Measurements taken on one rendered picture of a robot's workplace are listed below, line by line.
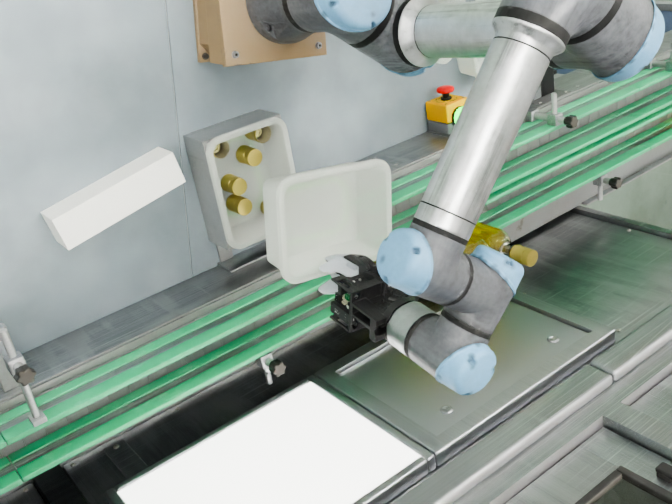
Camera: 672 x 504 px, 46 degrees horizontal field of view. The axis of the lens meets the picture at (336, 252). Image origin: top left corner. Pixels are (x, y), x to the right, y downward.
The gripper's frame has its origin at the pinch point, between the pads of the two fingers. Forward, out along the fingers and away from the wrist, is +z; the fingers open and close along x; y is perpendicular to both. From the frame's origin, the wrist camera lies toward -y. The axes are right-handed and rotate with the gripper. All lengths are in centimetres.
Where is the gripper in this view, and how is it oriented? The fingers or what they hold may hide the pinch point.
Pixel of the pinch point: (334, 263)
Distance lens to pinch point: 131.8
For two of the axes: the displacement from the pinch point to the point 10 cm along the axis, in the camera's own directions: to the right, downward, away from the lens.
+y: -8.0, 2.5, -5.4
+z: -5.9, -4.0, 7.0
